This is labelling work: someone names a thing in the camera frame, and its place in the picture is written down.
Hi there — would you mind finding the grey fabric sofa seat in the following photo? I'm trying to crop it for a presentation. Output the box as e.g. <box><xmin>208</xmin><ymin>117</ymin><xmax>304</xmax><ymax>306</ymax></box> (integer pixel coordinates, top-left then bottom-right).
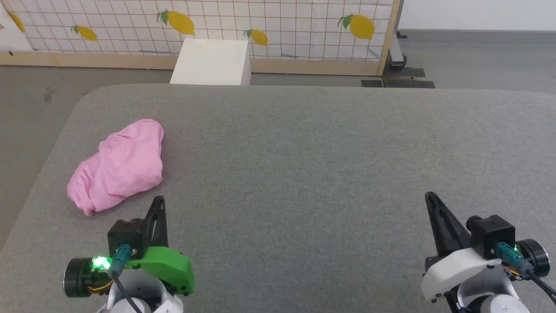
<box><xmin>0</xmin><ymin>83</ymin><xmax>556</xmax><ymax>313</ymax></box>

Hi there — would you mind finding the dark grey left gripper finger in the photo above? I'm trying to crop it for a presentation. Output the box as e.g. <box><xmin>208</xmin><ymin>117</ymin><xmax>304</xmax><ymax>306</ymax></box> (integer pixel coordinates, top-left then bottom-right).
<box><xmin>144</xmin><ymin>196</ymin><xmax>169</xmax><ymax>249</ymax></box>

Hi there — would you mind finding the pink cloth garment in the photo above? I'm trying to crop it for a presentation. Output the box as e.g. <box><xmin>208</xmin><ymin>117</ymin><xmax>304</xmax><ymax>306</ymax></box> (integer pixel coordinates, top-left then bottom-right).
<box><xmin>67</xmin><ymin>119</ymin><xmax>165</xmax><ymax>216</ymax></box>

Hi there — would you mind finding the dark floor mat under foot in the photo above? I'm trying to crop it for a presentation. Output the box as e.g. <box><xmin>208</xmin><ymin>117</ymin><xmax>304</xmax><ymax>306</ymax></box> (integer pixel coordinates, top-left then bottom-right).
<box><xmin>382</xmin><ymin>67</ymin><xmax>427</xmax><ymax>79</ymax></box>

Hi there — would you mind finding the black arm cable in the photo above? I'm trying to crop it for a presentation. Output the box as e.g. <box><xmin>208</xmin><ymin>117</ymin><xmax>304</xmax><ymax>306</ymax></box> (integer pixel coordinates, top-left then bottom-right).
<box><xmin>496</xmin><ymin>242</ymin><xmax>556</xmax><ymax>305</ymax></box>
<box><xmin>109</xmin><ymin>244</ymin><xmax>145</xmax><ymax>313</ymax></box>

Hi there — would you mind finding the long black floor mat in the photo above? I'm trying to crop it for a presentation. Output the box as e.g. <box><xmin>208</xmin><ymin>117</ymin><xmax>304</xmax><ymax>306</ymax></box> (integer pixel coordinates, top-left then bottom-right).
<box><xmin>382</xmin><ymin>78</ymin><xmax>436</xmax><ymax>89</ymax></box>

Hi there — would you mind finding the partition foot with caster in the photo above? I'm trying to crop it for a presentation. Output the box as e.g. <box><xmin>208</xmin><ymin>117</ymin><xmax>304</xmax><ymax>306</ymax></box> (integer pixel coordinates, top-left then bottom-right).
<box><xmin>388</xmin><ymin>30</ymin><xmax>408</xmax><ymax>70</ymax></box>

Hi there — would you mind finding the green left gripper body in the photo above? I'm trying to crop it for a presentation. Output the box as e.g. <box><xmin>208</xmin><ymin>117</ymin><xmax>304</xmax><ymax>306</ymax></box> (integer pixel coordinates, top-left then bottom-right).
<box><xmin>124</xmin><ymin>246</ymin><xmax>195</xmax><ymax>296</ymax></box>

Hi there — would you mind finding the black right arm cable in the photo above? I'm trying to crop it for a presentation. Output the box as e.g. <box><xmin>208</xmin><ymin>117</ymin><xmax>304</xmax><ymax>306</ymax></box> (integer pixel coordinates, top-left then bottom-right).
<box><xmin>496</xmin><ymin>242</ymin><xmax>556</xmax><ymax>305</ymax></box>

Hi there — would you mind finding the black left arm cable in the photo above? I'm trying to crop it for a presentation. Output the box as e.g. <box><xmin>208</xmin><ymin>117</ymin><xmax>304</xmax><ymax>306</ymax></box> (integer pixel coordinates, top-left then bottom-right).
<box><xmin>109</xmin><ymin>244</ymin><xmax>145</xmax><ymax>313</ymax></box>

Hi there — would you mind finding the white panel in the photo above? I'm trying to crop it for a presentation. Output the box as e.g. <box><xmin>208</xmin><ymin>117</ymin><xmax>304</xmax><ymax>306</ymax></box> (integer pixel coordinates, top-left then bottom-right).
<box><xmin>0</xmin><ymin>5</ymin><xmax>33</xmax><ymax>52</ymax></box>

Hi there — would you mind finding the lemon print partition screen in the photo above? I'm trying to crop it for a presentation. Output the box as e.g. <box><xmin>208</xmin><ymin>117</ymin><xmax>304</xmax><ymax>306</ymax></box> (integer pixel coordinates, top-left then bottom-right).
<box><xmin>0</xmin><ymin>0</ymin><xmax>401</xmax><ymax>77</ymax></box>

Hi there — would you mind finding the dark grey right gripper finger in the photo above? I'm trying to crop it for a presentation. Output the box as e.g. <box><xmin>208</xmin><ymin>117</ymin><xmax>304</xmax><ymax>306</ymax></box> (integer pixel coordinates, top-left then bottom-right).
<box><xmin>424</xmin><ymin>192</ymin><xmax>472</xmax><ymax>257</ymax></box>

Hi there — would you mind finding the white rectangular box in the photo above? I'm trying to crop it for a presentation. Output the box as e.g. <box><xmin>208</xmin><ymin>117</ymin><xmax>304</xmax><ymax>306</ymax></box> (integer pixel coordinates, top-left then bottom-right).
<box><xmin>169</xmin><ymin>38</ymin><xmax>252</xmax><ymax>86</ymax></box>

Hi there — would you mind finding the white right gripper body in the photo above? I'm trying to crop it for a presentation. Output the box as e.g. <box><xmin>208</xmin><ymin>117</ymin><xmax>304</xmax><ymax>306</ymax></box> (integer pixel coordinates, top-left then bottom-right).
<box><xmin>420</xmin><ymin>247</ymin><xmax>507</xmax><ymax>303</ymax></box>

